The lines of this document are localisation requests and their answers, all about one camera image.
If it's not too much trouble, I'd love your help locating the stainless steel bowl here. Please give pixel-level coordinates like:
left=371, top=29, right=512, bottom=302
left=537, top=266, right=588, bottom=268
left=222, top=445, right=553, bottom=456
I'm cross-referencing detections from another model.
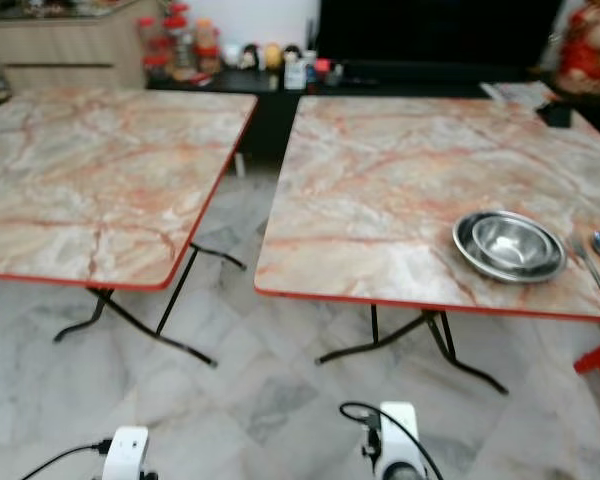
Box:
left=452, top=210, right=568, bottom=284

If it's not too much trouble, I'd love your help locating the slim silver metal utensil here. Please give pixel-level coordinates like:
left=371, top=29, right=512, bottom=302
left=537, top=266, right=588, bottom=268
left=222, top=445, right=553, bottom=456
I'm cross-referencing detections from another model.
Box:
left=574, top=236, right=600, bottom=321

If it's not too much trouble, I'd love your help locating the small white printed box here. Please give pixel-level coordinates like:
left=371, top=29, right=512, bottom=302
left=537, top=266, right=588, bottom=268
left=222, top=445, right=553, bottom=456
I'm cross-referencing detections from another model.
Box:
left=285, top=61, right=309, bottom=91

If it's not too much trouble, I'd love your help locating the small black box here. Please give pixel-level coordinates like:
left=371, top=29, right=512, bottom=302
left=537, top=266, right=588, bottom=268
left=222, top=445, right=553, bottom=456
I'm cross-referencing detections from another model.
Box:
left=537, top=100, right=576, bottom=129

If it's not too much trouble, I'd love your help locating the printed magazine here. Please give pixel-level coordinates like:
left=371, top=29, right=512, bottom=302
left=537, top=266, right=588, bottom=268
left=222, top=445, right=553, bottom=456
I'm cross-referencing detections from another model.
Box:
left=480, top=80, right=557, bottom=109

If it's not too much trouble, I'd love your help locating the yellow doll figurine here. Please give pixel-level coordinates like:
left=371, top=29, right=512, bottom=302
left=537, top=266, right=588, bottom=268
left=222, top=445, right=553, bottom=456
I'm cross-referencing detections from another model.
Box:
left=262, top=42, right=284, bottom=71

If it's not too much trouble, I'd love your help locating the black haired doll figurine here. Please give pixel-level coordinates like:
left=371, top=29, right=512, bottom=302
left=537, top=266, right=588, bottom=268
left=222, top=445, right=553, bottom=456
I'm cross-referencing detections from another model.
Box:
left=242, top=43, right=262, bottom=72

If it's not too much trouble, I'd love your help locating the small clear jar red lid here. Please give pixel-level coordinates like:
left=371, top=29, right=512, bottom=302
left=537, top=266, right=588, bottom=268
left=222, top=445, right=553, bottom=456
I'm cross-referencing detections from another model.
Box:
left=140, top=55, right=166, bottom=82
left=197, top=47, right=222, bottom=77

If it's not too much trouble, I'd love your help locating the black flat television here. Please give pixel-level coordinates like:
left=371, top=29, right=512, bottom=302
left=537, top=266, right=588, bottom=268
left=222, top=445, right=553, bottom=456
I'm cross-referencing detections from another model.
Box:
left=315, top=0, right=566, bottom=73

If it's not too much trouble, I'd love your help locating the large clear jar red lid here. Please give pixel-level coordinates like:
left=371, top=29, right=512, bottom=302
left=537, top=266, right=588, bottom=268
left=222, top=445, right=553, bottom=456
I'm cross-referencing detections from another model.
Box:
left=165, top=15, right=196, bottom=80

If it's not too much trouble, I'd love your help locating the orange filled clear jar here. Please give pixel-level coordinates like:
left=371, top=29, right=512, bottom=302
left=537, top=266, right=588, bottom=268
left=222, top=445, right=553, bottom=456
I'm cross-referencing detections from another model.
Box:
left=195, top=18, right=220, bottom=50

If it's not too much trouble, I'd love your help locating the red and gold statue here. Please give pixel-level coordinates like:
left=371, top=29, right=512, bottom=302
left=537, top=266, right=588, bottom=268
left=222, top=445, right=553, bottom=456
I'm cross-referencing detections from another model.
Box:
left=555, top=0, right=600, bottom=97

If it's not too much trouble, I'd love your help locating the medium clear jar red lid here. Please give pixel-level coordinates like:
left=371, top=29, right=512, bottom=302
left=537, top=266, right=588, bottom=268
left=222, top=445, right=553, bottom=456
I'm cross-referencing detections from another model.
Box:
left=137, top=16, right=160, bottom=59

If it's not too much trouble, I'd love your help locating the light wooden drawer cabinet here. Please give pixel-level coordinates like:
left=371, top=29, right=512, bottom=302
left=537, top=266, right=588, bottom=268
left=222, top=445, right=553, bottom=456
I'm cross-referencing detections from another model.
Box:
left=0, top=3, right=163, bottom=96

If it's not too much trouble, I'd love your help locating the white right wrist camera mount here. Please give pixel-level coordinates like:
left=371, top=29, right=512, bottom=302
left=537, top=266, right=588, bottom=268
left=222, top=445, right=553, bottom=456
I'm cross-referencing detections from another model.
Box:
left=377, top=402, right=422, bottom=471

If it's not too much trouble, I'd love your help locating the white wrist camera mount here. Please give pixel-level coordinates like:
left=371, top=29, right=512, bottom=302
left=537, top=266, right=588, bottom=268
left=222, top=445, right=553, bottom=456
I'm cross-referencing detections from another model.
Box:
left=103, top=427, right=150, bottom=480
left=377, top=402, right=422, bottom=471

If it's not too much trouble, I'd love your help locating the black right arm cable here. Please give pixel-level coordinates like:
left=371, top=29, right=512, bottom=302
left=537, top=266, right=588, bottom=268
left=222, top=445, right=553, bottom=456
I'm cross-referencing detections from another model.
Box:
left=340, top=401, right=447, bottom=480

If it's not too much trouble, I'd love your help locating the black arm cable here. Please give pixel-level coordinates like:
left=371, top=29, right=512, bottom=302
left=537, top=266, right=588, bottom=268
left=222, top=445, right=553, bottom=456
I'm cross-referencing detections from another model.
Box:
left=340, top=401, right=447, bottom=480
left=22, top=441, right=111, bottom=480

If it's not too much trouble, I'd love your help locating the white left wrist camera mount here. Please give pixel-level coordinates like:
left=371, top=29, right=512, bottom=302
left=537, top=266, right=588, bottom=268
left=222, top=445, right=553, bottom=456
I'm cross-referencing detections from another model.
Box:
left=103, top=427, right=150, bottom=480

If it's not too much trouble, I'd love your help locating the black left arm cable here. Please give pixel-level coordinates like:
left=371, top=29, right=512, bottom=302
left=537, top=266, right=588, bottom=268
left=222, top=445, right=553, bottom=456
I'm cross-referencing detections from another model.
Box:
left=22, top=441, right=111, bottom=480

